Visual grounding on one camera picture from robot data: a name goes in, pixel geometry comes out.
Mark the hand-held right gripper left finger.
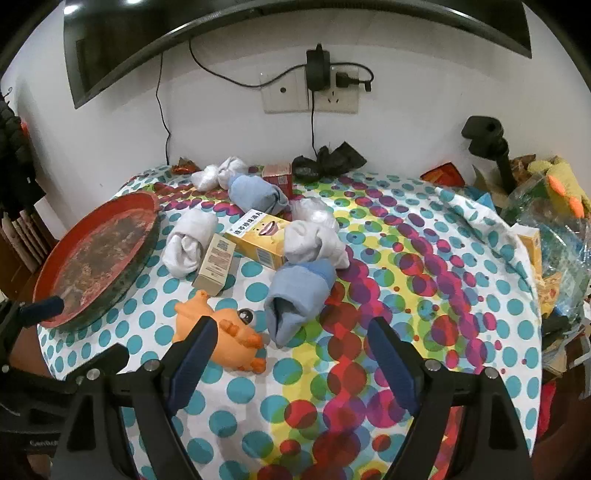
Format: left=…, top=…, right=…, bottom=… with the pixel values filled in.
left=51, top=318, right=220, bottom=480

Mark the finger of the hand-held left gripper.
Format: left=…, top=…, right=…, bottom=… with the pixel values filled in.
left=0, top=295, right=65, bottom=365
left=46, top=342, right=131, bottom=386

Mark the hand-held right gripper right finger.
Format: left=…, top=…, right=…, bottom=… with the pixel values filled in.
left=367, top=316, right=536, bottom=480

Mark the orange rubber duck toy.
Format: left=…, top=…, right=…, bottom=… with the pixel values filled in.
left=172, top=290, right=267, bottom=376

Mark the red round tray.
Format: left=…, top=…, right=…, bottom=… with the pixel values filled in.
left=32, top=191, right=162, bottom=333

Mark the beige small box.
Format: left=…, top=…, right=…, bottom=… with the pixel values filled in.
left=191, top=233, right=237, bottom=296

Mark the blue sock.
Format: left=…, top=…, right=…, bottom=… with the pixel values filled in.
left=264, top=258, right=337, bottom=347
left=228, top=173, right=291, bottom=217

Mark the yellow medicine box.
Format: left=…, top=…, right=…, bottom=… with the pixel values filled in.
left=224, top=209, right=291, bottom=271

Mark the red small box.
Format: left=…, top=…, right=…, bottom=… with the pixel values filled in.
left=262, top=162, right=294, bottom=195

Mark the beige ribbed radiator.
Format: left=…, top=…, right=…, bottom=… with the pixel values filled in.
left=0, top=198, right=51, bottom=273

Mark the polka dot tablecloth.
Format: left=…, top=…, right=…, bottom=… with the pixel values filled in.
left=37, top=161, right=543, bottom=480

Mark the black padded jacket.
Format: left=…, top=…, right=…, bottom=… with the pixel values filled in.
left=0, top=95, right=47, bottom=213

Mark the red cloth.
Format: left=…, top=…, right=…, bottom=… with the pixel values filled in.
left=538, top=378, right=559, bottom=439

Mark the yellow snack bag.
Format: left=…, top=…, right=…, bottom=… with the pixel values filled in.
left=540, top=272, right=578, bottom=319

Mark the orange and white box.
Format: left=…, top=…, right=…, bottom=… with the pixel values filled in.
left=517, top=230, right=543, bottom=278

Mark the red snack packet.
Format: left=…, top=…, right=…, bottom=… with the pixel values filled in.
left=420, top=162, right=467, bottom=188

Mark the clear plastic bag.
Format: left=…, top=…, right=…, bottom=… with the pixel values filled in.
left=501, top=180, right=591, bottom=319

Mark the open cardboard box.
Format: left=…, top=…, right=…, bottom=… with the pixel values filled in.
left=471, top=164, right=509, bottom=204

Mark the black plastic bag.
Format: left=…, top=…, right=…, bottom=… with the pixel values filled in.
left=291, top=141, right=368, bottom=182

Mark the yellow knitted toy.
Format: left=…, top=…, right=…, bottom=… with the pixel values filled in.
left=529, top=156, right=591, bottom=217

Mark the black clamp stand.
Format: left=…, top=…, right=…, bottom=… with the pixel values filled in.
left=462, top=115, right=518, bottom=195

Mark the black power plug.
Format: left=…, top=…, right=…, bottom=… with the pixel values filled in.
left=331, top=61, right=376, bottom=93

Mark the black power adapter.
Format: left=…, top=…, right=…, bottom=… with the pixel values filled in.
left=306, top=44, right=332, bottom=93

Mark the thin black cable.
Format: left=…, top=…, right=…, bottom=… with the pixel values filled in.
left=188, top=38, right=308, bottom=88
left=154, top=50, right=171, bottom=164
left=309, top=91, right=324, bottom=158

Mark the white wall power socket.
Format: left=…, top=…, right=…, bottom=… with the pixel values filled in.
left=308, top=69, right=359, bottom=114

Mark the white wall outlet plate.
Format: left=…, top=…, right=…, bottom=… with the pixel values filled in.
left=262, top=76, right=309, bottom=114

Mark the black wall television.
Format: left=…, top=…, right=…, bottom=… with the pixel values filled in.
left=62, top=0, right=534, bottom=110

